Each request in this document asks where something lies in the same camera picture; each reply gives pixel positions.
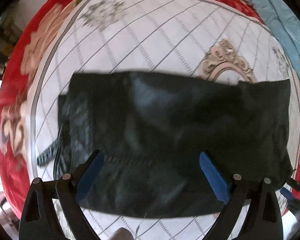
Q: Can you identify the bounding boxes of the black leather jacket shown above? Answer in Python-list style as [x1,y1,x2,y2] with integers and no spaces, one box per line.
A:
[37,72,292,218]

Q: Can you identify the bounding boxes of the red floral blanket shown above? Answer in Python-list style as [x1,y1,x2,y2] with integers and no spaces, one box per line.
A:
[0,0,300,217]

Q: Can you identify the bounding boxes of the light blue duvet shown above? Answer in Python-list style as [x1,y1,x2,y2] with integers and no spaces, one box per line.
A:
[245,0,300,80]

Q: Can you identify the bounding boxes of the white quilted floral mat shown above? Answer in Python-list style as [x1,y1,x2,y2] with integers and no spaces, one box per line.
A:
[26,0,300,239]

